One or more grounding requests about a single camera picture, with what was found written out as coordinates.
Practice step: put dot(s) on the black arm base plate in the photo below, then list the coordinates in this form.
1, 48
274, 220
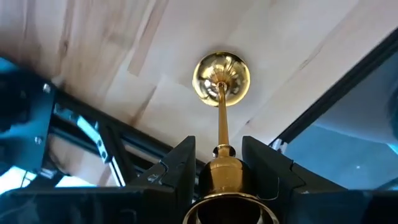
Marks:
28, 130

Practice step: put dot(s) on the gold candlestick holder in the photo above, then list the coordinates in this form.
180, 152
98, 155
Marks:
221, 77

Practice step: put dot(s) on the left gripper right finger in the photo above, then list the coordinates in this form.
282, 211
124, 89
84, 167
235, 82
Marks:
326, 205

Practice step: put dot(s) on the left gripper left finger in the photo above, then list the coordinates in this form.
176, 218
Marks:
124, 205

